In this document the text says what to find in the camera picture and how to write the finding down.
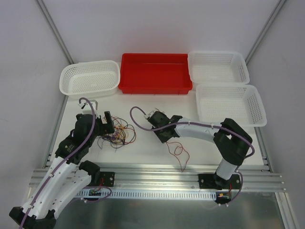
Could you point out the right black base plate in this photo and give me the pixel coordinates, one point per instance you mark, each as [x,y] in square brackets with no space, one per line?
[210,181]

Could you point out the red plastic bin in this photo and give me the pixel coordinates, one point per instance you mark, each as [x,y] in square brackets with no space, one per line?
[155,73]

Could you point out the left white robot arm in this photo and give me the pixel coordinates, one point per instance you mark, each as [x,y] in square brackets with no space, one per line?
[66,176]

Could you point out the aluminium frame post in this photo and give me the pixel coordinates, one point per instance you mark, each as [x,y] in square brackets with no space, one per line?
[265,29]
[51,24]

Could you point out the white slotted cable duct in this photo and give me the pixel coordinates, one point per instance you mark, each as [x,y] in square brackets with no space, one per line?
[147,194]

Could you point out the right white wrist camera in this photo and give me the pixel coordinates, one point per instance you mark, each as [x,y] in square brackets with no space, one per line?
[147,116]

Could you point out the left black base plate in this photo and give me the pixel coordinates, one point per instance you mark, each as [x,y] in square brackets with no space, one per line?
[106,179]

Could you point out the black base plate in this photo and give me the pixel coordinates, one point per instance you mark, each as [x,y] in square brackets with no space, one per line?
[210,181]
[106,179]

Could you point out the right aluminium frame post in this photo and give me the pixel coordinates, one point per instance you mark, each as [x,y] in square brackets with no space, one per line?
[265,29]

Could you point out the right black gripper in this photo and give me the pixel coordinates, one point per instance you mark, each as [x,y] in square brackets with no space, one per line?
[156,118]

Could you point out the white oval perforated basket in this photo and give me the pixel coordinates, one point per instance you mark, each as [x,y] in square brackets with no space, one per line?
[90,79]

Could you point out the white rectangular basket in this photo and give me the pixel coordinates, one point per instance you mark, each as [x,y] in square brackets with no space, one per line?
[240,102]
[217,67]

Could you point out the white near rectangular basket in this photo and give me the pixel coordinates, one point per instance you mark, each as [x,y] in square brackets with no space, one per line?
[240,102]

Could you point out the aluminium mounting rail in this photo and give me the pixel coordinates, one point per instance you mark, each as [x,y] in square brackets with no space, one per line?
[166,177]

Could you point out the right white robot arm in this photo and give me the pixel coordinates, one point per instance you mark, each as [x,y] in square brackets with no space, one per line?
[230,139]

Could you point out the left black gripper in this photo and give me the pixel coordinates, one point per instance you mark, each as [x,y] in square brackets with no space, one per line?
[105,126]

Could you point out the left aluminium frame post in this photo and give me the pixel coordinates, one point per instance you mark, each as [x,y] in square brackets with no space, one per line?
[51,24]

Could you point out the white far rectangular basket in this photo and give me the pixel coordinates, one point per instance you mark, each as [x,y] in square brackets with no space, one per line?
[217,67]

